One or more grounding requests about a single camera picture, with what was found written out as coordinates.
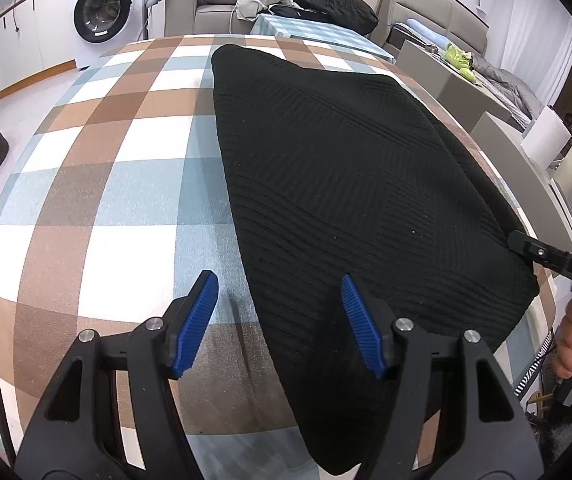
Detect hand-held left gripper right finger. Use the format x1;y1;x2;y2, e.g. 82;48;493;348
340;273;547;480

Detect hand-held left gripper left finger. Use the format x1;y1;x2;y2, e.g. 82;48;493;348
13;269;220;480

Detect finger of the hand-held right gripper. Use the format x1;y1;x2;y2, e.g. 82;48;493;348
507;230;572;275

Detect black knit sweater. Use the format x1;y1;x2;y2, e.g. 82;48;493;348
211;44;540;477

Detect beige low cabinet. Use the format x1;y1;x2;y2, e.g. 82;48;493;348
471;110;572;261
396;40;517;131

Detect grey bedding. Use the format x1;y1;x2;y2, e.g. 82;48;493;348
466;55;547;131

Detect brown blue checked tablecloth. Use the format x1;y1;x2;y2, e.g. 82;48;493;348
0;34;559;480

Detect white curtain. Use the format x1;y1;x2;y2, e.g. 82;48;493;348
486;0;572;126

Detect green toy figure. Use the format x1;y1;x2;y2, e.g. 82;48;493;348
443;42;478;82

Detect light blue pillow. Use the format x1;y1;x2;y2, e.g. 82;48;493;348
406;19;449;46

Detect beige padded headboard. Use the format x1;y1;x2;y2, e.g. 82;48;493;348
373;0;489;56

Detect grey sofa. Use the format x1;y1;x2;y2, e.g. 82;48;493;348
166;0;287;41

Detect black flat bag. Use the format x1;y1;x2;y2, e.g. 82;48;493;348
268;4;317;23

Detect white washing machine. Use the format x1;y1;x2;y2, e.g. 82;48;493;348
68;0;149;68

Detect grey crumpled garment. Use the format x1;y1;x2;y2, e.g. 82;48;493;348
233;0;291;22

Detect white base cabinets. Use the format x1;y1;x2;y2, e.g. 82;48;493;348
0;0;79;96

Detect black white striped strap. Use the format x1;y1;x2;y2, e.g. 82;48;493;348
513;330;554;396

